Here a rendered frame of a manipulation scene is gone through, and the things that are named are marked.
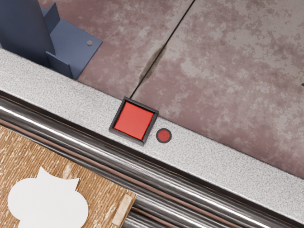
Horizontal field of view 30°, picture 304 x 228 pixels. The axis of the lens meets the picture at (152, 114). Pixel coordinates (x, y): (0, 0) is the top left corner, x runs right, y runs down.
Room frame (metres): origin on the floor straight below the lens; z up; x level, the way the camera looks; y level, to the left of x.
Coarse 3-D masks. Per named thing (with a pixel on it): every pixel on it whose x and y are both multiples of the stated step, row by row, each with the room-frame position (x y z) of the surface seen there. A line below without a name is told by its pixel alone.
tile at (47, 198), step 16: (48, 176) 0.21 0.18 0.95; (16, 192) 0.17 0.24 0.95; (32, 192) 0.18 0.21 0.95; (48, 192) 0.18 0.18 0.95; (64, 192) 0.18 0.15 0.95; (16, 208) 0.14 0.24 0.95; (32, 208) 0.15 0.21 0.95; (48, 208) 0.15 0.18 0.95; (64, 208) 0.15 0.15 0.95; (80, 208) 0.15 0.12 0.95; (32, 224) 0.12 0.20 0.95; (48, 224) 0.12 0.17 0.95; (64, 224) 0.12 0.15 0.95; (80, 224) 0.12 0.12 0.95
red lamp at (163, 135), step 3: (159, 132) 0.32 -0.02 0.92; (162, 132) 0.32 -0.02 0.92; (165, 132) 0.32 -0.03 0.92; (159, 135) 0.31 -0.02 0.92; (162, 135) 0.31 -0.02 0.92; (165, 135) 0.31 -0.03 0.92; (168, 135) 0.31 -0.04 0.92; (159, 138) 0.30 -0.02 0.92; (162, 138) 0.30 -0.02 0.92; (165, 138) 0.30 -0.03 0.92; (168, 138) 0.30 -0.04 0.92
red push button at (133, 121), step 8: (128, 104) 0.36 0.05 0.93; (128, 112) 0.35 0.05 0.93; (136, 112) 0.35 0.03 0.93; (144, 112) 0.35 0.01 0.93; (120, 120) 0.33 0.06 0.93; (128, 120) 0.33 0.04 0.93; (136, 120) 0.33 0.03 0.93; (144, 120) 0.33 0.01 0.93; (120, 128) 0.31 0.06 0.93; (128, 128) 0.32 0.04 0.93; (136, 128) 0.32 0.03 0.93; (144, 128) 0.32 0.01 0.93; (136, 136) 0.30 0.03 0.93
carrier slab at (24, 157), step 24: (0, 144) 0.26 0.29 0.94; (24, 144) 0.27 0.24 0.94; (0, 168) 0.22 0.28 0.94; (24, 168) 0.22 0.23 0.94; (48, 168) 0.22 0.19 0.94; (72, 168) 0.23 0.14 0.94; (0, 192) 0.17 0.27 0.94; (96, 192) 0.18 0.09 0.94; (120, 192) 0.19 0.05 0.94; (0, 216) 0.13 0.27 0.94; (96, 216) 0.14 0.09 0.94
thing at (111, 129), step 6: (132, 102) 0.37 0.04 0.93; (138, 102) 0.37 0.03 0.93; (120, 108) 0.36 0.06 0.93; (144, 108) 0.36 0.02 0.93; (150, 108) 0.36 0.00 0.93; (156, 114) 0.35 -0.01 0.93; (114, 120) 0.33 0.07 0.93; (150, 126) 0.32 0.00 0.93; (114, 132) 0.31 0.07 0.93; (120, 132) 0.31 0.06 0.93; (126, 138) 0.30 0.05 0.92; (132, 138) 0.29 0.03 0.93; (144, 138) 0.30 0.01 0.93; (138, 144) 0.29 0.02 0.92
